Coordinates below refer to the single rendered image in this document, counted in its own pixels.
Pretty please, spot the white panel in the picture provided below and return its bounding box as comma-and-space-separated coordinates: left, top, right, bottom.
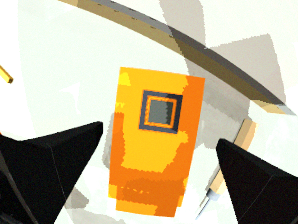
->
59, 0, 298, 116

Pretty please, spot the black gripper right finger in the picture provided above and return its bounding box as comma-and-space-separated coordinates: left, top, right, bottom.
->
216, 139, 298, 224

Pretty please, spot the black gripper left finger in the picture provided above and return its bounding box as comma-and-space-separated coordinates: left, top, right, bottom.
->
0, 121, 104, 224

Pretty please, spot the awl with tan wooden handle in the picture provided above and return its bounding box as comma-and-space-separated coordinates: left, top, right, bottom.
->
196, 119, 259, 221

